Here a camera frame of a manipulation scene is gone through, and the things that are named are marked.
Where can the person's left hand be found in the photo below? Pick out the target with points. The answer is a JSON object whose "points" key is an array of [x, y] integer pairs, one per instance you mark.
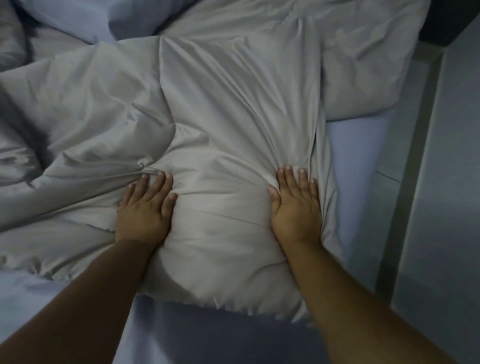
{"points": [[144, 219]]}

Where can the person's right hand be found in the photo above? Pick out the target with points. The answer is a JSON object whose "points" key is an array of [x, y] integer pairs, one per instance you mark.
{"points": [[296, 217]]}

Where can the person's left middle finger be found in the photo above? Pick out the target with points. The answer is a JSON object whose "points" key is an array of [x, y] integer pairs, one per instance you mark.
{"points": [[155, 185]]}

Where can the person's left thumb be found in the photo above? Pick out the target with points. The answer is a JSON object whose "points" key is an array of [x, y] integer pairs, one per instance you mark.
{"points": [[170, 205]]}

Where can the person's left little finger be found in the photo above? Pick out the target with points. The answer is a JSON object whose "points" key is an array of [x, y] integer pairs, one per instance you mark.
{"points": [[126, 195]]}

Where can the person's right middle finger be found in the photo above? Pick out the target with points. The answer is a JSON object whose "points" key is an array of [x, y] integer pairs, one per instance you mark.
{"points": [[291, 180]]}

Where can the person's right thumb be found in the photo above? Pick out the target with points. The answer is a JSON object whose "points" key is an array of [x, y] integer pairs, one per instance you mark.
{"points": [[275, 200]]}

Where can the person's right little finger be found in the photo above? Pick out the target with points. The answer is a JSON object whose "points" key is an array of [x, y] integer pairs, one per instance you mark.
{"points": [[314, 191]]}

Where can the grey duvet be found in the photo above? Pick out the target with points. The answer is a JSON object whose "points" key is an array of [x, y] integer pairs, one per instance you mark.
{"points": [[228, 123]]}

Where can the person's right forearm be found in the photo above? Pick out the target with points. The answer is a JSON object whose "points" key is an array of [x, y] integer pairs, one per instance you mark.
{"points": [[348, 307]]}

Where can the person's left forearm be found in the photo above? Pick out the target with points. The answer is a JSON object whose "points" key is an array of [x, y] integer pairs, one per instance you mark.
{"points": [[86, 303]]}

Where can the light blue bed sheet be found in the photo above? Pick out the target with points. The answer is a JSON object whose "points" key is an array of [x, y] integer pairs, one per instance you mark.
{"points": [[210, 337]]}

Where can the light blue pillow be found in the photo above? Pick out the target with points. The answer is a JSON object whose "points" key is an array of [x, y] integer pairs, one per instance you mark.
{"points": [[97, 17]]}

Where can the grey pillow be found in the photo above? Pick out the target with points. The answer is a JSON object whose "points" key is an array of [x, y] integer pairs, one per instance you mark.
{"points": [[11, 33]]}

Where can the wooden bed frame rail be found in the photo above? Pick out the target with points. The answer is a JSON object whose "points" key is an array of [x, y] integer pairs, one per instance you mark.
{"points": [[412, 168]]}

